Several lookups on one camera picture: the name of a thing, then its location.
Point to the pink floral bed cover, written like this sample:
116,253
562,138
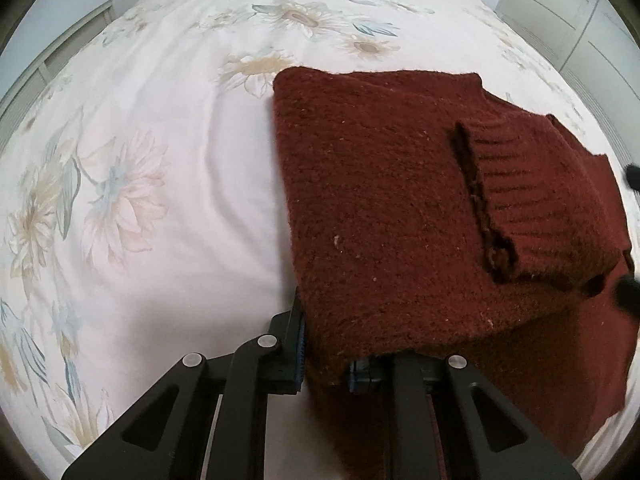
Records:
142,215

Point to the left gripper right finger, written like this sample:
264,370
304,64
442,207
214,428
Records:
445,420

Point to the white wardrobe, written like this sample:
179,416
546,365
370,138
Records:
590,45

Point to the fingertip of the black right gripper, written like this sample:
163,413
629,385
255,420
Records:
632,176

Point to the white radiator cover left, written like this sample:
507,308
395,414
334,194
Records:
25,91

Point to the dark red knitted sweater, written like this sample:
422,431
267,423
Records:
427,214

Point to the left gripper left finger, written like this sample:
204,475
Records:
205,418

